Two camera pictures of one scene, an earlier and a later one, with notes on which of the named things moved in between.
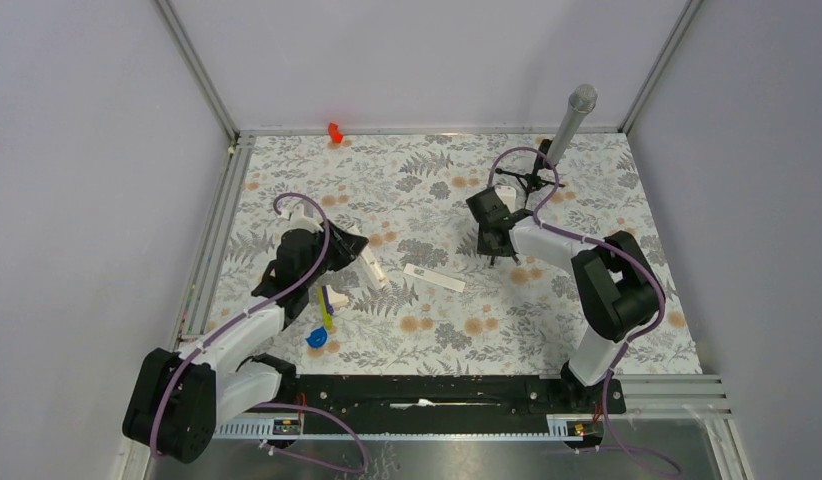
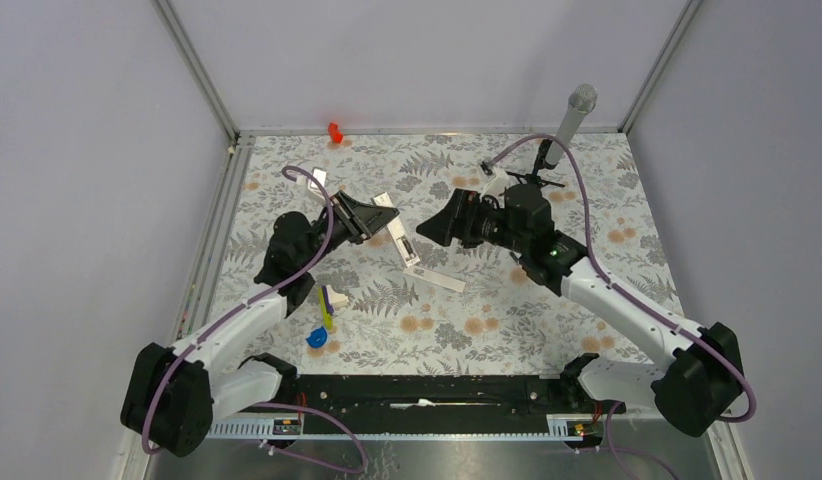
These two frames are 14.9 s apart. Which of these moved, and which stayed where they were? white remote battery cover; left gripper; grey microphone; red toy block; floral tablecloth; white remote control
Moved: left gripper; white remote control
Stayed: grey microphone; white remote battery cover; red toy block; floral tablecloth
